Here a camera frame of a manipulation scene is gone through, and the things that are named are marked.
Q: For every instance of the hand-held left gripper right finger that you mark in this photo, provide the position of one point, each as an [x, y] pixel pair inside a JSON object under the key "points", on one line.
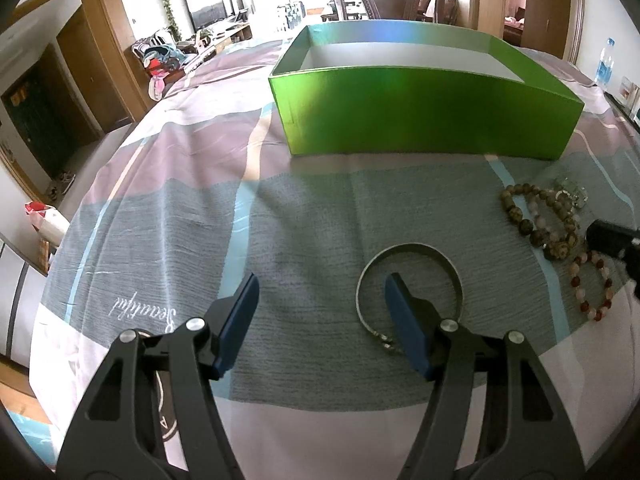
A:
{"points": [[407, 330]]}

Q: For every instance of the red white bag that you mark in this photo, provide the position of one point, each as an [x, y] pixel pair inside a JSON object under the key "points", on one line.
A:
{"points": [[45, 222]]}

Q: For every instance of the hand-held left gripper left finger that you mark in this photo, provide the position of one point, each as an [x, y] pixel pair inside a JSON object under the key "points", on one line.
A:
{"points": [[240, 320]]}

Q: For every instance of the green cardboard box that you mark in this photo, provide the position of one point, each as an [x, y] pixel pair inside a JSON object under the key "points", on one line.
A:
{"points": [[425, 110]]}

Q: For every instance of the silver metal bangle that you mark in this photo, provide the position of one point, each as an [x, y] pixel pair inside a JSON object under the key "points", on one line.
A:
{"points": [[415, 246]]}

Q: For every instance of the plastic water bottle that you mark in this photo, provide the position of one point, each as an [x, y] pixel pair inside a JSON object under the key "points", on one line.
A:
{"points": [[605, 65]]}

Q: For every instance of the flat screen television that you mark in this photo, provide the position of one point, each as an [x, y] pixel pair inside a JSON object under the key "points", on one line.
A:
{"points": [[210, 2]]}

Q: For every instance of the hanging ivy garland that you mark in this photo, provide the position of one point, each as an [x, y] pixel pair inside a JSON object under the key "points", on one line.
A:
{"points": [[167, 0]]}

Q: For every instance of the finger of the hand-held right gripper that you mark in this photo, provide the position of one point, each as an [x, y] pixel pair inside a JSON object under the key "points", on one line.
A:
{"points": [[612, 240]]}

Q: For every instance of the dark wooden door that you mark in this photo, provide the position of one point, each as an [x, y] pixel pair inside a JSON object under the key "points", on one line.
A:
{"points": [[40, 120]]}

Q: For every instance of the wooden television cabinet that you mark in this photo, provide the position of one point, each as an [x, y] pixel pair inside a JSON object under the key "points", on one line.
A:
{"points": [[230, 32]]}

